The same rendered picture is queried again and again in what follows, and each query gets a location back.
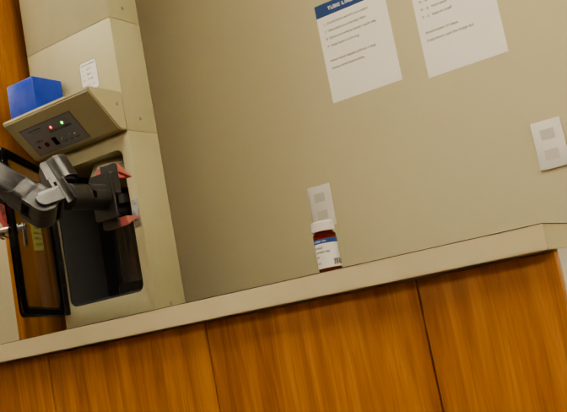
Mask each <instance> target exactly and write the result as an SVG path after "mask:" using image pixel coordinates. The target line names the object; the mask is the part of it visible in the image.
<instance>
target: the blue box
mask: <svg viewBox="0 0 567 412"><path fill-rule="evenodd" d="M7 91H8V102H9V108H10V114H11V119H13V118H15V117H18V116H21V115H23V114H25V113H26V112H29V111H32V110H34V109H36V108H38V107H40V106H43V105H45V104H48V103H50V102H52V101H54V100H57V99H59V98H61V97H63V94H62V84H61V81H57V80H53V79H44V78H39V77H35V76H30V77H28V78H27V79H24V80H21V81H19V82H18V83H16V84H13V85H11V86H9V87H7Z"/></svg>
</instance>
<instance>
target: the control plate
mask: <svg viewBox="0 0 567 412"><path fill-rule="evenodd" d="M60 121H63V122H64V124H61V123H60ZM49 126H52V129H50V128H49ZM74 131H76V132H77V133H75V134H74ZM19 133H20V134H21V136H22V137H23V138H24V139H25V140H26V141H27V142H28V143H29V145H30V146H31V147H32V148H33V149H34V150H35V151H36V152H37V154H38V155H39V156H42V155H46V154H49V153H51V152H53V151H55V150H58V149H61V148H64V147H66V146H68V145H70V144H74V143H77V142H79V141H81V140H84V139H86V138H89V137H90V136H89V134H88V133H87V132H86V131H85V130H84V128H83V127H82V126H81V125H80V123H79V122H78V121H77V120H76V119H75V117H74V116H73V115H72V114H71V113H70V111H67V112H64V113H63V114H61V115H58V116H56V117H53V118H51V119H48V120H46V121H44V122H41V123H39V124H36V125H34V126H33V127H29V128H26V129H25V130H23V131H20V132H19ZM68 133H70V135H71V136H70V137H68ZM61 136H63V137H64V139H61ZM53 137H56V139H57V140H58V141H59V142H60V144H59V145H56V144H55V143H54V142H53V141H52V140H51V138H53ZM45 142H47V143H49V144H50V146H49V147H46V146H45ZM38 146H41V149H39V148H38Z"/></svg>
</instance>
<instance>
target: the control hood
mask: <svg viewBox="0 0 567 412"><path fill-rule="evenodd" d="M67 111H70V113H71V114H72V115H73V116H74V117H75V119H76V120H77V121H78V122H79V123H80V125H81V126H82V127H83V128H84V130H85V131H86V132H87V133H88V134H89V136H90V137H89V138H86V139H84V140H81V141H79V142H77V143H74V144H70V145H68V146H66V147H64V148H61V149H58V150H55V151H53V152H51V153H49V154H45V155H42V156H39V155H38V154H37V152H36V151H35V150H34V149H33V148H32V147H31V146H30V145H29V143H28V142H27V141H26V140H25V139H24V138H23V137H22V136H21V134H20V133H19V132H20V131H23V130H25V129H26V128H29V127H33V126H34V125H36V124H39V123H41V122H44V121H46V120H48V119H51V118H53V117H56V116H58V115H61V114H63V113H64V112H67ZM3 126H4V127H5V129H6V130H7V131H8V132H9V133H10V134H11V135H12V136H13V138H14V139H15V140H16V141H17V142H18V143H19V144H20V145H21V146H22V148H23V149H24V150H25V151H26V152H27V153H28V154H29V155H30V156H31V158H32V159H33V160H34V161H36V162H44V161H46V160H48V159H49V158H50V157H52V156H53V155H59V154H66V153H68V152H70V151H73V150H75V149H79V148H81V147H84V146H85V145H88V144H92V143H94V142H96V141H99V140H101V139H103V138H107V137H110V136H112V135H114V134H117V133H120V132H122V131H125V130H126V129H127V126H126V121H125V116H124V110H123V105H122V95H121V93H120V92H119V91H114V90H108V89H100V88H95V87H90V86H86V87H84V88H82V89H79V90H77V91H74V92H72V93H71V94H69V95H65V96H63V97H61V98H59V99H57V100H54V101H52V102H50V103H48V104H45V105H43V106H40V107H38V108H36V109H34V110H32V111H29V112H26V113H25V114H23V115H21V116H18V117H15V118H13V119H11V120H9V121H7V122H4V123H3Z"/></svg>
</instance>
